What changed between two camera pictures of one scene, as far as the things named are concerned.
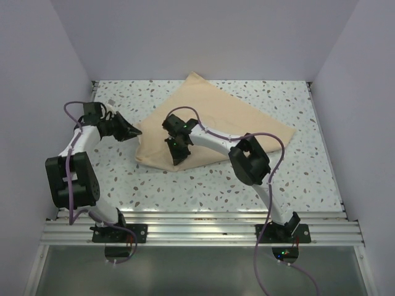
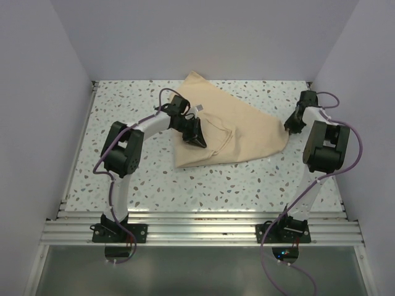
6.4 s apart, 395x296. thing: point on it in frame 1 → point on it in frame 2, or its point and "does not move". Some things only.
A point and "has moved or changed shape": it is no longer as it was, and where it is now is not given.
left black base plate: [104, 234] does not move
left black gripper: [127, 131] → [195, 136]
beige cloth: [197, 99] has moved or changed shape
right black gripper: [177, 157] → [293, 128]
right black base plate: [274, 233] does not move
